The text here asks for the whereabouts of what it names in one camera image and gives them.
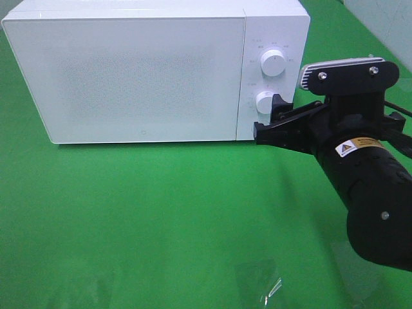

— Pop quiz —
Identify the clear tape patch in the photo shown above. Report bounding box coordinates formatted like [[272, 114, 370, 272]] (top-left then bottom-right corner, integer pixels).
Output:
[[234, 259, 288, 308], [331, 241, 382, 294]]

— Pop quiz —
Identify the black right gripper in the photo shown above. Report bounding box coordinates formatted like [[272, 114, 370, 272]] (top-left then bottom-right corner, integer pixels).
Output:
[[253, 94, 406, 158]]

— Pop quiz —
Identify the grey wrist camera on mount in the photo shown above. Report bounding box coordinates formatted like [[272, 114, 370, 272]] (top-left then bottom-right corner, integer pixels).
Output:
[[297, 57, 400, 96]]

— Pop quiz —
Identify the white microwave oven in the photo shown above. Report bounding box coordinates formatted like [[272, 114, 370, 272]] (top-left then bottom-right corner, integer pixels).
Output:
[[1, 1, 310, 141]]

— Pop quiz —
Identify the white microwave door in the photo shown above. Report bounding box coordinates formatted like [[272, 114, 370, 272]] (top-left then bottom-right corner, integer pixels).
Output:
[[4, 18, 245, 144]]

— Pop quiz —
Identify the white microwave knob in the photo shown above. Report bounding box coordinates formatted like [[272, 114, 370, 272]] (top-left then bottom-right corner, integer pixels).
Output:
[[256, 91, 274, 115], [261, 49, 286, 77]]

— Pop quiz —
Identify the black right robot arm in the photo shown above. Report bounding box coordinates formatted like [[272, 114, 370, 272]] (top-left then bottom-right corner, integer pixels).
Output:
[[254, 93, 411, 271]]

